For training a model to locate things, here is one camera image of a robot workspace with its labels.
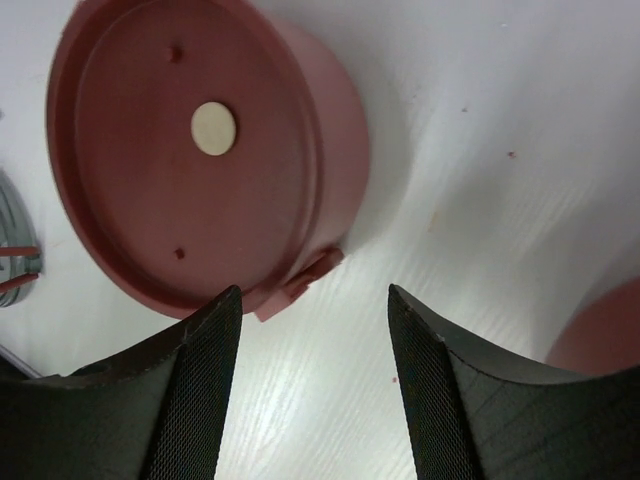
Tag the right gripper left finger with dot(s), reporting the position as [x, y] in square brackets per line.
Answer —
[153, 411]

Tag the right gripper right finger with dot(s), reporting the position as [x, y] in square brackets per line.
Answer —
[475, 410]

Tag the red steel bowl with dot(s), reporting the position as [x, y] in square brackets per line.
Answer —
[335, 129]
[604, 337]

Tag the red lid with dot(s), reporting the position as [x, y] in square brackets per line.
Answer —
[185, 148]

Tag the grey transparent lid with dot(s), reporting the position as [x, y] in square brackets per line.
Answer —
[21, 261]

